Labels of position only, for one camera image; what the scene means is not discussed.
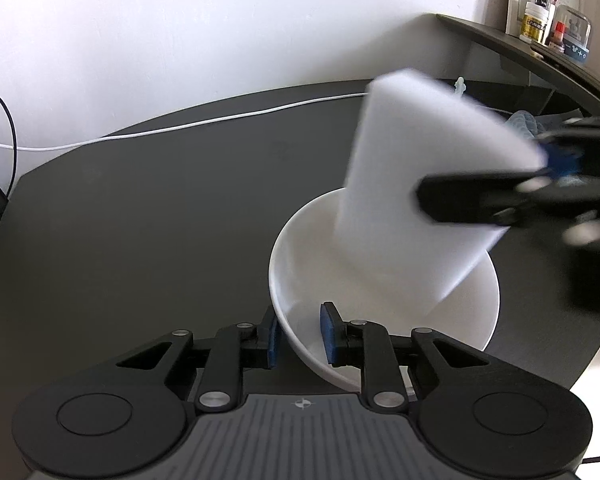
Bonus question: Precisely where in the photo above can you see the white sponge block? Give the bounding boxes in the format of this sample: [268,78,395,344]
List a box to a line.
[334,70,546,313]

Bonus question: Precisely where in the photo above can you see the white ceramic bowl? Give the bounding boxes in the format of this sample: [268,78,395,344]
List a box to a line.
[268,190,500,392]

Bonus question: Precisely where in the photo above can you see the dark wall shelf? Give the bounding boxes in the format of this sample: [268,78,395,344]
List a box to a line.
[436,14,600,116]

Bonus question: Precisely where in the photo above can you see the clear plastic container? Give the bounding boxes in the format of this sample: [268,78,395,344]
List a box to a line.
[557,6,592,64]

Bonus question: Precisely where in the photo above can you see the red cap small bottle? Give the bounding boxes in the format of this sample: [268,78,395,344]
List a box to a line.
[547,21,566,53]

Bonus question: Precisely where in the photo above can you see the white pill bottle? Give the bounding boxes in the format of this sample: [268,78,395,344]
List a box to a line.
[519,1,548,44]

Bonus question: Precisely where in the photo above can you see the green striped towel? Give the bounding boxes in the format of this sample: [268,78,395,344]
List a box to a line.
[452,77,581,187]

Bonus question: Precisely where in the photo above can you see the white charging cable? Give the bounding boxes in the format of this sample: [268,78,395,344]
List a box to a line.
[0,91,512,152]

